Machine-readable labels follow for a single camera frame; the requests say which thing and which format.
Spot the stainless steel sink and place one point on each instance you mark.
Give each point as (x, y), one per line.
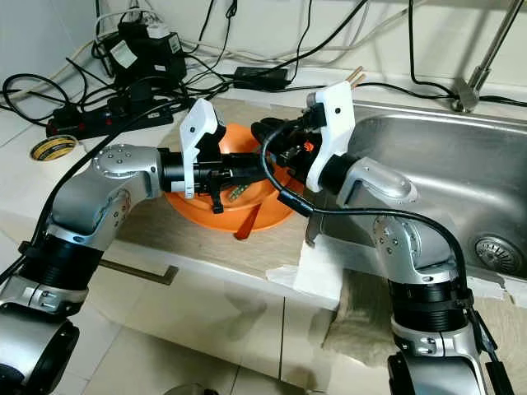
(445, 156)

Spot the beige hanging towel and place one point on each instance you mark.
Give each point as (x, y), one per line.
(354, 321)

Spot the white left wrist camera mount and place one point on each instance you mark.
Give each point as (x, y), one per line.
(202, 132)

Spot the orange plastic bowl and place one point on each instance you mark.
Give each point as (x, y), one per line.
(237, 138)

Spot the beige cloth counter mat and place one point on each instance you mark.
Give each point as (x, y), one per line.
(214, 251)

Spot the white paper sheet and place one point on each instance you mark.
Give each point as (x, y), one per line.
(317, 271)

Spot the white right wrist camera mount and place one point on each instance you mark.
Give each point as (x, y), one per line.
(333, 123)

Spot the metal faucet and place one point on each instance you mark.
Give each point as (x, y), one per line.
(465, 99)

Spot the metal sink drain strainer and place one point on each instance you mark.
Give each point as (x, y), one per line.
(498, 255)

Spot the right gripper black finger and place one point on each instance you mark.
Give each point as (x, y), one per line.
(280, 142)
(273, 127)

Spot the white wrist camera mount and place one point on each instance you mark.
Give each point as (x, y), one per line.
(202, 132)
(333, 123)

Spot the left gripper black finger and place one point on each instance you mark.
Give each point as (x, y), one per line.
(217, 201)
(254, 169)

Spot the black battery charger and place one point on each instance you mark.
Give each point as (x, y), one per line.
(144, 53)

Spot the wooden chopstick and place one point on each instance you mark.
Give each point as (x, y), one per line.
(360, 74)
(352, 79)

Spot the cream cabinet door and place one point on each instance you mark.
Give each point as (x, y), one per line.
(214, 313)
(305, 346)

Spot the black power strip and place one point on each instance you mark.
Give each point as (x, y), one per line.
(107, 118)

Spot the black power adapter brick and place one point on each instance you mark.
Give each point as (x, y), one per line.
(259, 77)

